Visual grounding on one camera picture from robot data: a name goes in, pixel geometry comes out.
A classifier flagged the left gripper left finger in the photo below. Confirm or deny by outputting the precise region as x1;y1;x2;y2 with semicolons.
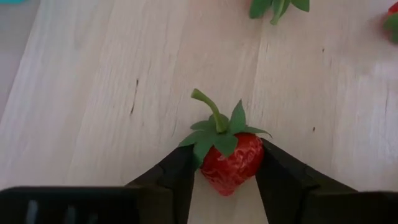
125;144;197;224

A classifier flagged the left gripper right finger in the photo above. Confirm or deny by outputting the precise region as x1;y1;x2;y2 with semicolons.
254;138;358;224

